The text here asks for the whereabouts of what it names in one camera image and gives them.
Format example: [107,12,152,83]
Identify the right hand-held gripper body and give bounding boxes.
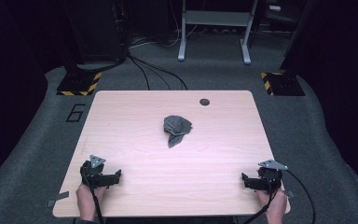
[256,159,289,191]

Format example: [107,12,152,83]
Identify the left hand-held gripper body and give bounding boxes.
[79,154,108,189]

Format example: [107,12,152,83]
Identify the grey towel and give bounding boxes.
[162,115,194,149]

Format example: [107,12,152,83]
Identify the person's left hand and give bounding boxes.
[76,182,107,216]

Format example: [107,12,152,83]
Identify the person's right hand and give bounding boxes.
[256,187,288,217]

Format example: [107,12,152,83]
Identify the black stand column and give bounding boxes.
[279,0,320,75]

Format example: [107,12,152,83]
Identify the black equipment cabinet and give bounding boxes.
[60,0,129,75]

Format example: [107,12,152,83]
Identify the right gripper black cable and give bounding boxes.
[242,181,279,224]

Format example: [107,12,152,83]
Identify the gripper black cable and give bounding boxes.
[82,169,105,224]
[242,181,279,224]

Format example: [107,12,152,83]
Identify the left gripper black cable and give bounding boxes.
[82,169,105,224]

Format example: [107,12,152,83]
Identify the long curved black cable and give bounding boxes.
[284,169,317,224]

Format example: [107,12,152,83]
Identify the black yellow striped base plate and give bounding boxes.
[56,71,103,97]
[259,71,306,97]

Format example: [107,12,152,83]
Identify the black floor cables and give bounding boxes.
[126,53,189,91]

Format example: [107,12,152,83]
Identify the white floor cables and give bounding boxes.
[128,23,200,49]

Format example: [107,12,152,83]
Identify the white metal stand frame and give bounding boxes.
[177,0,259,65]

